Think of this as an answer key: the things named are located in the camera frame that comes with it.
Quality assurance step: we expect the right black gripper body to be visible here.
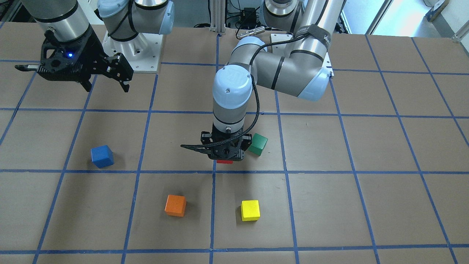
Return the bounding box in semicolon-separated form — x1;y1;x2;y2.
55;28;118;83

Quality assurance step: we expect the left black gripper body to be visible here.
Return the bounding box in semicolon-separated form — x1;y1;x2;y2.
200;126;253;162

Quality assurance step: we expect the red wooden block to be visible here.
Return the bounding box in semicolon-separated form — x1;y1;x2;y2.
216;160;233;164

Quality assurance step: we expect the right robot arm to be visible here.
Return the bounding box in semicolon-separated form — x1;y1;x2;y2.
15;0;175;92

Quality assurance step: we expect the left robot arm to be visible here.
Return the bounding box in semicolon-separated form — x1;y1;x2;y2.
183;0;345;161

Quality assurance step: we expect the green wooden block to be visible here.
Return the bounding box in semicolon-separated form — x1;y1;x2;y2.
248;133;268;157

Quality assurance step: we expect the yellow wooden block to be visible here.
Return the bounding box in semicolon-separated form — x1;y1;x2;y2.
241;199;260;222

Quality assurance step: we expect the blue wooden block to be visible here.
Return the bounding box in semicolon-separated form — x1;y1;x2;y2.
91;145;114;168

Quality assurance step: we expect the orange wooden block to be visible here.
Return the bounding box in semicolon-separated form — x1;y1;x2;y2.
164;194;187;217

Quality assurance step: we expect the silver cylinder connector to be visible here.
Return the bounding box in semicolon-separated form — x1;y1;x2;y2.
236;26;265;40

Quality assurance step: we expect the black electronics box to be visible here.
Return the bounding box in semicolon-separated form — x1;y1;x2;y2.
240;7;260;29

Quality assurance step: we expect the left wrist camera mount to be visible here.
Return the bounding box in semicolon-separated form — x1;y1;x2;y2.
180;132;246;162

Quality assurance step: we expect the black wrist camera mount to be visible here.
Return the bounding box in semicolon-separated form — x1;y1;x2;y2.
15;31;92;82

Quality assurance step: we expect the aluminium frame post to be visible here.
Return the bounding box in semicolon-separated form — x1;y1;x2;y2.
209;0;227;35

